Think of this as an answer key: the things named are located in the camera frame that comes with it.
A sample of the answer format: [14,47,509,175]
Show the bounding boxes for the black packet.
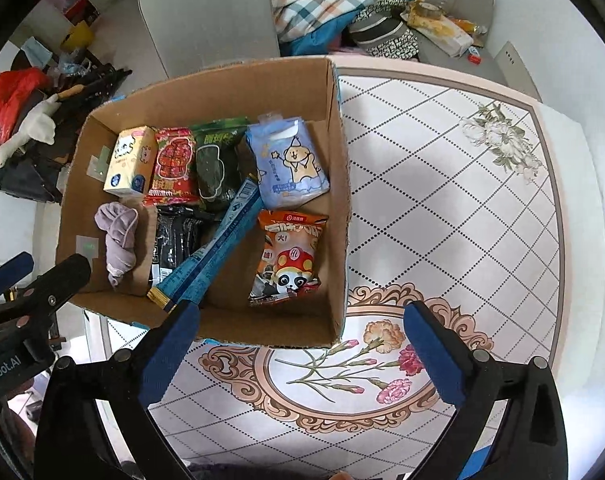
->
[147,203,216,286]

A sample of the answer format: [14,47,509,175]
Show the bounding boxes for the yellow bin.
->
[59,20,94,54]

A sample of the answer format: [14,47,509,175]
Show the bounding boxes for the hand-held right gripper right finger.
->
[403,301,568,480]

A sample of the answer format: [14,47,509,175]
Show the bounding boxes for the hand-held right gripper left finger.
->
[34,301,202,480]

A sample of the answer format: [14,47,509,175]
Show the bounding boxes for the orange panda-print snack packet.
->
[247,209,330,307]

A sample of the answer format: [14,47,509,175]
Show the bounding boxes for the dark fuzzy clothing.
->
[182,462,344,480]

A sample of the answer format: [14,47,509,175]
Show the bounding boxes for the blue notebook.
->
[457,449,489,480]

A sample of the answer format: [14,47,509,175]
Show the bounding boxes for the cardboard box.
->
[55,56,353,350]

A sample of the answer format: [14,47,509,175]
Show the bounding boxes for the yellow white tissue pack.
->
[102,125,158,199]

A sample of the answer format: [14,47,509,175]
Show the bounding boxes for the tape roll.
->
[407,0,441,19]

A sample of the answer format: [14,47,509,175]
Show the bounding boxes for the striped patterned bag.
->
[347,2,421,61]

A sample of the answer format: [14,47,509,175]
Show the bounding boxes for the grey chair with rounded back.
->
[137,0,281,81]

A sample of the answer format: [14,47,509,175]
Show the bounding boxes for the purple cloth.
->
[93,201,140,289]

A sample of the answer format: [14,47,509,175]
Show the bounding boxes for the green snack packet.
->
[189,117,254,211]

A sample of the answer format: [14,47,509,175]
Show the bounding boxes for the red snack packet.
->
[142,126,201,207]

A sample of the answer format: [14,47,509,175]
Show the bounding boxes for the long blue packet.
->
[146,177,264,314]

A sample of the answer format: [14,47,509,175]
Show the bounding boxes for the white board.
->
[497,41,544,104]

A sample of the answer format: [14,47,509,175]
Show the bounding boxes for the light blue dog-print packet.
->
[244,113,331,210]

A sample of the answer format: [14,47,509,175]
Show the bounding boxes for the blue face mask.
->
[21,36,52,69]

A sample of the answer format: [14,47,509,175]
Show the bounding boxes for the orange plastic bag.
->
[0,67,51,159]

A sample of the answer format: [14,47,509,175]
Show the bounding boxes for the white goose plush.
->
[0,84,91,169]

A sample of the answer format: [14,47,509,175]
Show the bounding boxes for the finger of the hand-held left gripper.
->
[18,253,92,322]
[0,253,36,297]

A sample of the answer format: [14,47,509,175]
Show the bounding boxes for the yellow tissue package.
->
[399,9,476,56]

